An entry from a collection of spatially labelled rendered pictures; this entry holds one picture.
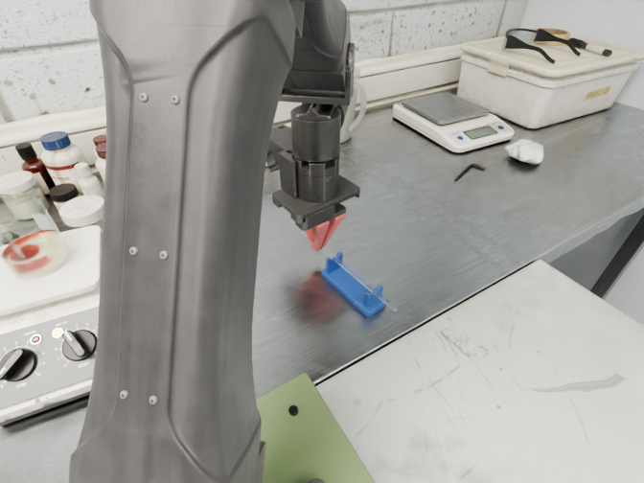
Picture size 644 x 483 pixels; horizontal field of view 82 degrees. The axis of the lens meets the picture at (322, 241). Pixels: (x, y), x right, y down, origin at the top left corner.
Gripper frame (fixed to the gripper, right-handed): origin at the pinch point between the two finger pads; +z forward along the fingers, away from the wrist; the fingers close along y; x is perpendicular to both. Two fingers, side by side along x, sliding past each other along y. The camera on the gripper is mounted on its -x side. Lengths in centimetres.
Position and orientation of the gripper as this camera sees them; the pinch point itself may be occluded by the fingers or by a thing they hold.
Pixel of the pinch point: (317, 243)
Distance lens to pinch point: 54.1
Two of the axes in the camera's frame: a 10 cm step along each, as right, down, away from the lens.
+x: 6.1, 5.1, -6.1
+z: 0.0, 7.7, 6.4
